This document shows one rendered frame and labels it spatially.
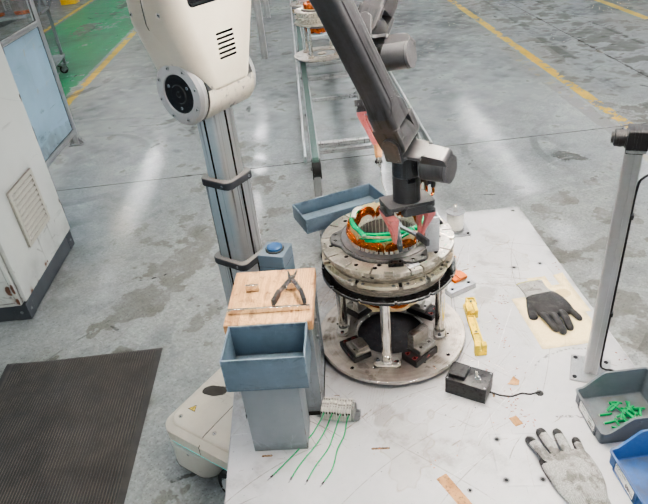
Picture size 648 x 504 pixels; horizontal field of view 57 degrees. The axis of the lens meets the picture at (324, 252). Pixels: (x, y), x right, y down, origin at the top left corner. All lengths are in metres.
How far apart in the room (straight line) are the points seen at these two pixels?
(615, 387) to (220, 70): 1.17
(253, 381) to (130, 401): 1.59
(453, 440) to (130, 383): 1.79
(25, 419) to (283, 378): 1.86
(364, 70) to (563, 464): 0.86
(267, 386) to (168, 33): 0.80
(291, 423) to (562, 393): 0.63
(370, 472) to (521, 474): 0.31
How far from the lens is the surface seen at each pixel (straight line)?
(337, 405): 1.41
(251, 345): 1.30
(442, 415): 1.43
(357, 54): 1.05
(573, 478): 1.34
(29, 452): 2.77
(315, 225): 1.62
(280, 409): 1.29
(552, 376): 1.56
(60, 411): 2.87
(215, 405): 2.26
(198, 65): 1.46
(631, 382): 1.53
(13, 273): 3.40
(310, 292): 1.33
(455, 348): 1.56
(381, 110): 1.11
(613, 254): 1.38
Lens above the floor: 1.85
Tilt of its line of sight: 32 degrees down
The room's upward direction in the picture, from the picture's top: 6 degrees counter-clockwise
